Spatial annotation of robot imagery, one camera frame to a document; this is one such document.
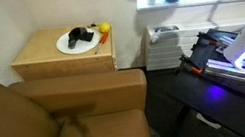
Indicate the yellow lemon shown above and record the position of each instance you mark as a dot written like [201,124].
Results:
[104,27]

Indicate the black sock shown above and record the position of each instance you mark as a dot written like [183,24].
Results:
[78,34]

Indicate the wooden nightstand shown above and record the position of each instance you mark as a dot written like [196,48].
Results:
[40,57]

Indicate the white radiator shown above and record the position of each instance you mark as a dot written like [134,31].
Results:
[165,44]

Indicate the white round plate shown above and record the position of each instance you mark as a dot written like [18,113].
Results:
[81,46]

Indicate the tan leather armchair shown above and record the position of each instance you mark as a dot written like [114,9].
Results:
[99,105]

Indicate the black robot table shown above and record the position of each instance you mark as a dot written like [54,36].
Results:
[219,98]

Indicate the orange handled screwdriver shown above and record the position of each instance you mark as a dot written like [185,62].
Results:
[101,42]

